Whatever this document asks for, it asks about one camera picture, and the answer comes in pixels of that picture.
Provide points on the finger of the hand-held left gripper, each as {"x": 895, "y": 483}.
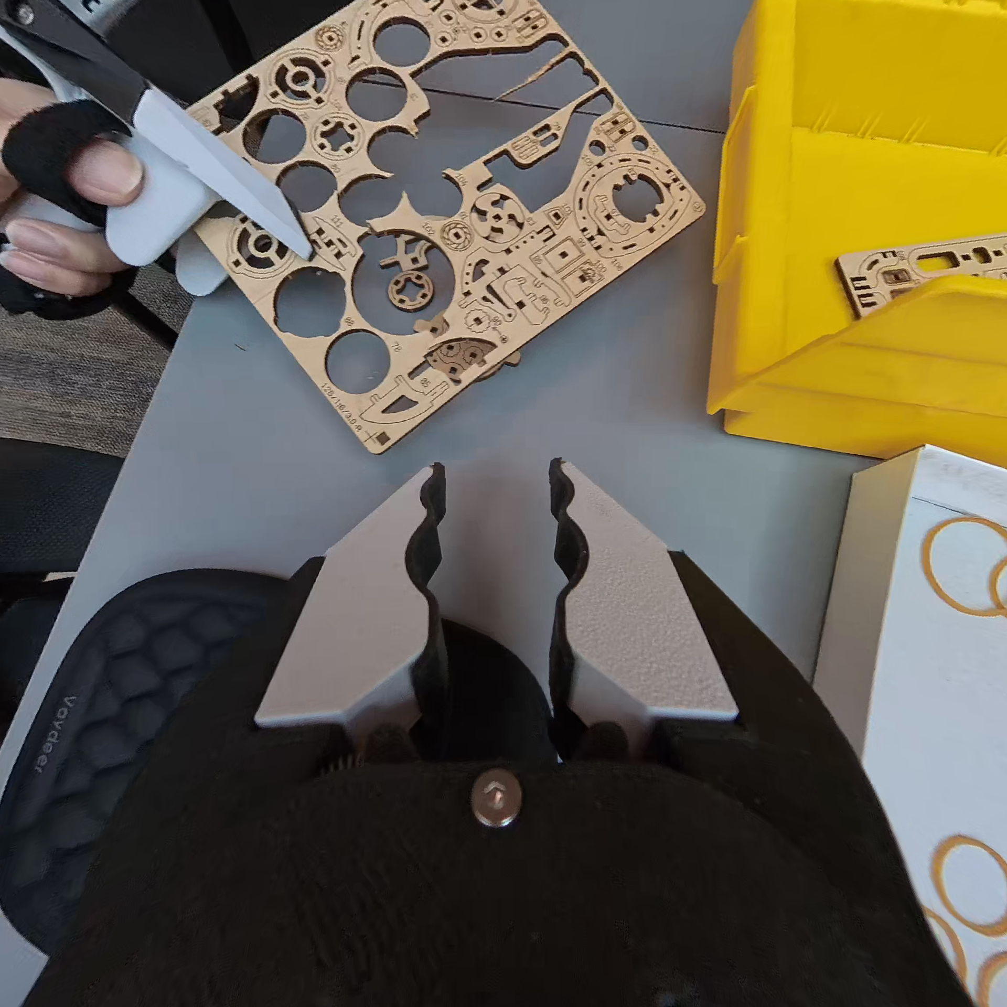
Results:
{"x": 204, "y": 157}

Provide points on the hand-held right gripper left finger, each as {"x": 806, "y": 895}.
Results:
{"x": 346, "y": 629}

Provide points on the group of tan rubber bands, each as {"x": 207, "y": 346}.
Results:
{"x": 929, "y": 562}

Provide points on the person's left hand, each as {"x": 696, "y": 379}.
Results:
{"x": 110, "y": 177}

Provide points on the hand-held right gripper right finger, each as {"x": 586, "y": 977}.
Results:
{"x": 645, "y": 629}

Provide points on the white cardboard box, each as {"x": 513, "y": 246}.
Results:
{"x": 905, "y": 708}

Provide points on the black office chair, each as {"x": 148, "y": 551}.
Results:
{"x": 47, "y": 503}

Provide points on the narrow wooden parts sheet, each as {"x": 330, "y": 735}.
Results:
{"x": 881, "y": 275}

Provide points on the yellow plastic bin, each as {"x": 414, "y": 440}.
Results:
{"x": 865, "y": 79}

